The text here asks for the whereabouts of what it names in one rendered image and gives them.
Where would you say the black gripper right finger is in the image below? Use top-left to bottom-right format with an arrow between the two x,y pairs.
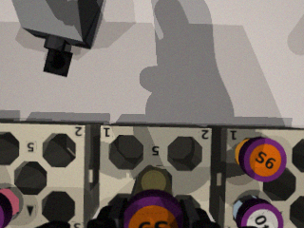
180,199 -> 220,228

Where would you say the grey done button box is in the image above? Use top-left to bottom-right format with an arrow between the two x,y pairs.
11,0 -> 104,77

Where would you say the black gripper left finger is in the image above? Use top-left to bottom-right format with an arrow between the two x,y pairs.
35,198 -> 127,228

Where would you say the conical tube with pink liquid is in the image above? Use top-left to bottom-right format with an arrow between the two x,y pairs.
0,188 -> 19,228

